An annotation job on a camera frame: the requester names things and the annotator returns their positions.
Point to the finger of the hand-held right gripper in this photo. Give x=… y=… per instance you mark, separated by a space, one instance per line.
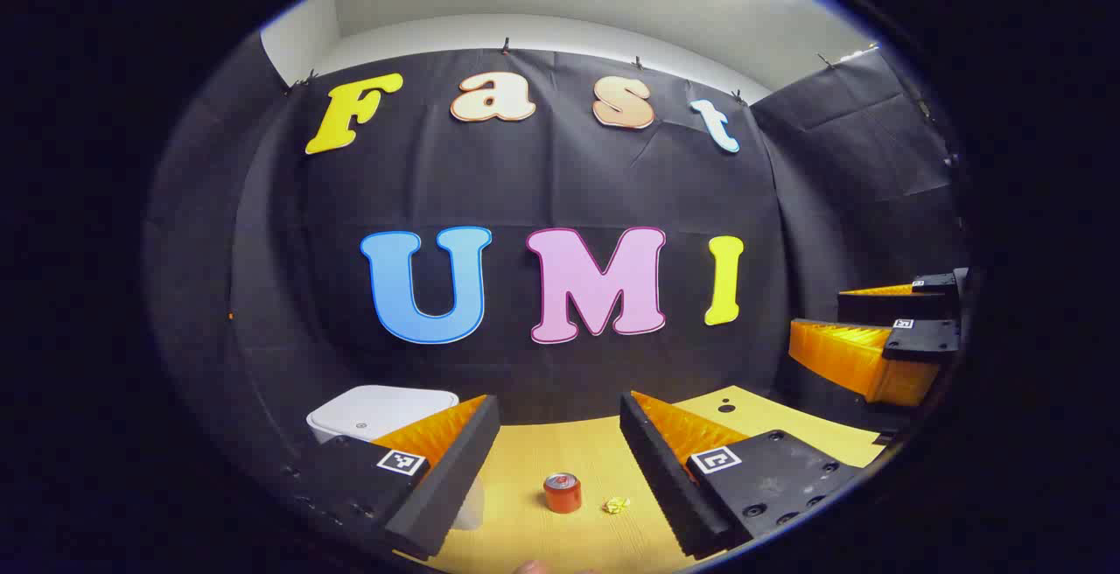
x=919 y=342
x=884 y=307

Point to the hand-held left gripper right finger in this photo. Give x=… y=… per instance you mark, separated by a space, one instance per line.
x=661 y=478

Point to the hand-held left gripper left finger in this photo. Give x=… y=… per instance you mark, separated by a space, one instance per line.
x=455 y=478

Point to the yellow paper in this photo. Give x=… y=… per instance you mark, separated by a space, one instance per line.
x=616 y=505

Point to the red pop can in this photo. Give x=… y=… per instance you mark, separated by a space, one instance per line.
x=563 y=495

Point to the white desktop garbage bin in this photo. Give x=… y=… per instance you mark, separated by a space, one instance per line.
x=376 y=412

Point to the wooden desktop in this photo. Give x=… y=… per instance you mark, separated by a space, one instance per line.
x=525 y=460

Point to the black backdrop cloth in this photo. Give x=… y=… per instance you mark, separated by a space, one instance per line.
x=542 y=180

